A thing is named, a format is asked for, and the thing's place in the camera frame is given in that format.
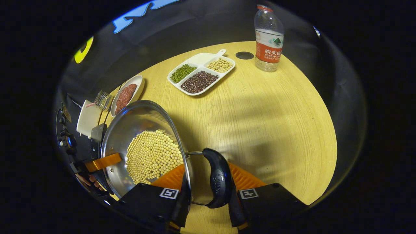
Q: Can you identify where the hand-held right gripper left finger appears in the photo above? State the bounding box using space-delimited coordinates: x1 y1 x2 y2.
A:
114 164 192 233

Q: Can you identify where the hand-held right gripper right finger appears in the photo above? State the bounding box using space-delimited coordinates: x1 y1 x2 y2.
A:
227 162 309 233

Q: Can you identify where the black induction cooktop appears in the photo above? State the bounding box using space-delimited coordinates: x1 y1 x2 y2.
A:
90 123 108 160

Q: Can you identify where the steel pot with black handle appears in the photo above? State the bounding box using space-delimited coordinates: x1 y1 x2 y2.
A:
101 100 233 209

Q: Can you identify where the white toaster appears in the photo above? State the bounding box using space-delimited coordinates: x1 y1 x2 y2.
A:
76 99 103 138

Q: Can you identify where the layer of yellow soybeans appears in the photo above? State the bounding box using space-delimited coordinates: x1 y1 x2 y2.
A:
126 130 184 185

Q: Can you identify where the brown meat slice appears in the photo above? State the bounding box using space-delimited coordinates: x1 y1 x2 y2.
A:
122 84 138 101
114 96 129 115

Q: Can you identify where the round white plate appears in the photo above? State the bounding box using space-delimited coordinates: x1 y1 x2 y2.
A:
110 75 145 117

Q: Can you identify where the heap of green mung beans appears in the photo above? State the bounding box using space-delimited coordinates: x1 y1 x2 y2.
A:
170 64 197 84

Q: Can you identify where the heap of dark red beans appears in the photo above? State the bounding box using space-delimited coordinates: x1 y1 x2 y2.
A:
180 71 219 94

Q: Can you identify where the white divided dish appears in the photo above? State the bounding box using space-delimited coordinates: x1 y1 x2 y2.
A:
167 49 236 96

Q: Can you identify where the small heap of pale soybeans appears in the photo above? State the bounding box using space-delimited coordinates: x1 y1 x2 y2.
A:
206 58 233 73

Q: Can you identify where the black backdrop cloth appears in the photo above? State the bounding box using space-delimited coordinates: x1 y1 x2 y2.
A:
54 0 368 195

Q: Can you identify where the clear water bottle red label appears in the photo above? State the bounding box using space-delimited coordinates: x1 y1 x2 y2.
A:
254 4 285 72

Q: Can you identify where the small wire basket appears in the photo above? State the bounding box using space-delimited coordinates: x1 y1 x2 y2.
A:
95 90 112 111

